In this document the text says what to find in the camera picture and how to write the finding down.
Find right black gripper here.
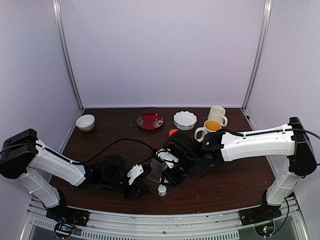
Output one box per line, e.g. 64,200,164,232
161,154,200,189

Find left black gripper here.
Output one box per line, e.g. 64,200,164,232
102,175,151,201

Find small white pill bottle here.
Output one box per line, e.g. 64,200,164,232
157,184,167,197

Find clear pill organizer box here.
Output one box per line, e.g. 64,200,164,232
146,158,167,183

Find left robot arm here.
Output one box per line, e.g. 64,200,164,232
0,128,151,222

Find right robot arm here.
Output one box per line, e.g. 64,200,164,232
156,117,318,221

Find orange pill bottle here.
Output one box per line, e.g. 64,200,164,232
168,129,179,136

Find white fluted bowl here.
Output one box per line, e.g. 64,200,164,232
173,111,198,131

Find red patterned plate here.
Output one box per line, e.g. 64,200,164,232
136,112,164,130

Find yellow inside patterned mug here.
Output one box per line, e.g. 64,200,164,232
194,120,222,142

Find cream ribbed mug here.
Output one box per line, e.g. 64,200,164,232
207,105,228,127

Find white rice bowl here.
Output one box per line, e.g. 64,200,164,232
75,114,96,132

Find left circuit board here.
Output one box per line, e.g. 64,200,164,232
53,222,76,238

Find circuit board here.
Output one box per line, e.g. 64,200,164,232
53,222,76,238
254,221,275,237

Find right circuit board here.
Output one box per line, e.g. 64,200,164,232
254,221,275,237

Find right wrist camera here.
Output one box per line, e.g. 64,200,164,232
154,148,180,169

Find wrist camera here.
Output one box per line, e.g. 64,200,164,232
126,164,152,186
154,148,180,169

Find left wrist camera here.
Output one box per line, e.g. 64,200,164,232
126,164,152,186

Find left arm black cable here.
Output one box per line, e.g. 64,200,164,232
72,138,157,167

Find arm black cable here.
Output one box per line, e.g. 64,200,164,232
72,138,157,167
224,127,320,167

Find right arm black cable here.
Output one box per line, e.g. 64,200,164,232
224,127,320,167

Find aluminium front rail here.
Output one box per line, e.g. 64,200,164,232
18,196,311,240

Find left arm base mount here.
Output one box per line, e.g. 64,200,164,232
46,208,90,227

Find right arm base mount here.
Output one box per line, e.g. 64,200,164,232
239,204,282,226

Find right aluminium frame post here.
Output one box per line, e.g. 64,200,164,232
241,0,272,112

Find aluminium frame post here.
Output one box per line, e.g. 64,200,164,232
241,0,272,112
52,0,85,112

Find left aluminium frame post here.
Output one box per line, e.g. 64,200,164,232
52,0,85,112

